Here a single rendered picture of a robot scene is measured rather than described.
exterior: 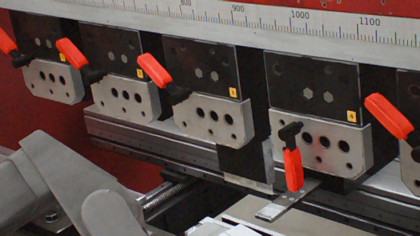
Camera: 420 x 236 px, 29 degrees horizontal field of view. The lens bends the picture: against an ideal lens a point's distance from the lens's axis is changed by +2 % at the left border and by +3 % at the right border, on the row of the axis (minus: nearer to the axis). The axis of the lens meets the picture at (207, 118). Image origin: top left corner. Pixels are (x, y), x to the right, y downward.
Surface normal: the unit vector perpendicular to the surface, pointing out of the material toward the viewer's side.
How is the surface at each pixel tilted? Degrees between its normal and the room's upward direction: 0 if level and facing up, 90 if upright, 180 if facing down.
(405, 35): 90
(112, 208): 57
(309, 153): 90
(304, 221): 0
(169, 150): 90
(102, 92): 90
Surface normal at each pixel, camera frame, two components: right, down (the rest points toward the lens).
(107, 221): 0.01, -0.18
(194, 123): -0.67, 0.37
